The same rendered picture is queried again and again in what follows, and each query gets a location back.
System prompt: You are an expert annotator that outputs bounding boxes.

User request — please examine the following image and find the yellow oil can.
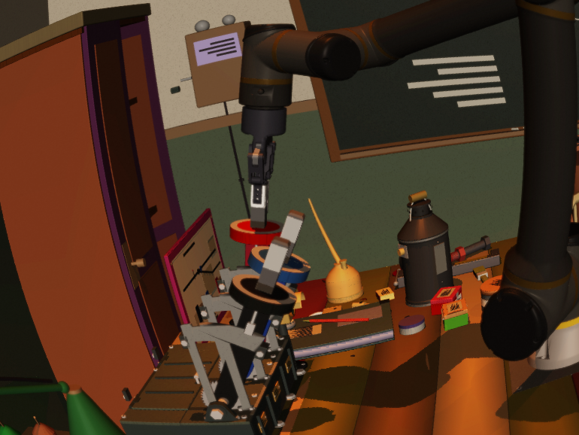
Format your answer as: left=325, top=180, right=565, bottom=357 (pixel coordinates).
left=308, top=197, right=365, bottom=305

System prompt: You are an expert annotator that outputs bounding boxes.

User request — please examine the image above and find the green blackboard with wooden frame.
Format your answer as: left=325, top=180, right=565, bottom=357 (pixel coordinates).
left=289, top=0, right=529, bottom=163

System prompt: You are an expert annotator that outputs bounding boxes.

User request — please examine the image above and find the dark grey ground frame body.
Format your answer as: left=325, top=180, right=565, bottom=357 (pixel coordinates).
left=121, top=266, right=310, bottom=435

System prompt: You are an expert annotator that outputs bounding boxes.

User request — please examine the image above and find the orange and green box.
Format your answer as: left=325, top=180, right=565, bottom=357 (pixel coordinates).
left=441, top=300, right=470, bottom=332

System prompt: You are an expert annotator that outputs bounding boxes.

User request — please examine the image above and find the green desk lamp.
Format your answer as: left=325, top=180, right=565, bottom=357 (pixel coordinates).
left=0, top=381, right=124, bottom=435

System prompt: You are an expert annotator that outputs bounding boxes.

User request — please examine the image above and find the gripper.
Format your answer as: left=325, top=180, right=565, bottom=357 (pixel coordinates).
left=240, top=105, right=289, bottom=230

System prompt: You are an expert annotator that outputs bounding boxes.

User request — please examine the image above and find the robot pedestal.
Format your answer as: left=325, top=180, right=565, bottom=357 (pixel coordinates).
left=526, top=316, right=579, bottom=396

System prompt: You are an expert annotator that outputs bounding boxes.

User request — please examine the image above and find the brown notice board with paper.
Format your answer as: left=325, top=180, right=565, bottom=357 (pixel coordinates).
left=183, top=21, right=253, bottom=109

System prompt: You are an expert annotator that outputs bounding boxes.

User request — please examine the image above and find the black lever with grey handle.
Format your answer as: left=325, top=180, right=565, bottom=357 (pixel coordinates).
left=212, top=237, right=298, bottom=400

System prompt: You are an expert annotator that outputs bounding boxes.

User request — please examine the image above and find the pink framed diagram board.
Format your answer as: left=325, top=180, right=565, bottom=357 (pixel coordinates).
left=163, top=208, right=227, bottom=326

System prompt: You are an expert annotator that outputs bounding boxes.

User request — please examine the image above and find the orange round tin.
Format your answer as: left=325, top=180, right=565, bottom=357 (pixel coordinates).
left=478, top=275, right=504, bottom=308

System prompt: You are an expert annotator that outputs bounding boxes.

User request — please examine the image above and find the dark brown hand lamp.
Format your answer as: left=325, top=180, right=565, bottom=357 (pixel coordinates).
left=396, top=190, right=453, bottom=309

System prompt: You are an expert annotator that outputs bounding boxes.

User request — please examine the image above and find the thin black rod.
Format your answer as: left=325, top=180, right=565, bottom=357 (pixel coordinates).
left=223, top=101, right=250, bottom=219

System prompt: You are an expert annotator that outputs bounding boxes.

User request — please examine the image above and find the round blue topped tin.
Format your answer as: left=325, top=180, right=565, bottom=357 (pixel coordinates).
left=398, top=315, right=426, bottom=336

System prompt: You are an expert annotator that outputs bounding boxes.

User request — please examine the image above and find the red handled dark tool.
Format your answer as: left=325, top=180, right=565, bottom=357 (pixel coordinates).
left=450, top=235, right=493, bottom=264

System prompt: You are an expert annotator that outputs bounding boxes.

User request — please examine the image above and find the red small box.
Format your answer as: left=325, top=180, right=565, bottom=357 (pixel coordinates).
left=429, top=286, right=462, bottom=316

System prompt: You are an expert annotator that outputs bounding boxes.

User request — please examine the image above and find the grey metal bar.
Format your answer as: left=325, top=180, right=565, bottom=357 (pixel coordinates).
left=451, top=254, right=502, bottom=278

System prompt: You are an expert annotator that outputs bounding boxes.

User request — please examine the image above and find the brown wooden cupboard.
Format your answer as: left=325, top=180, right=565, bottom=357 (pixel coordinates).
left=0, top=3, right=187, bottom=429

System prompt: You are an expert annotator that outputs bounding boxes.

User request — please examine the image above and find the dark ledger book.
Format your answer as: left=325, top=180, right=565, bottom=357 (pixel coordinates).
left=288, top=300, right=396, bottom=361

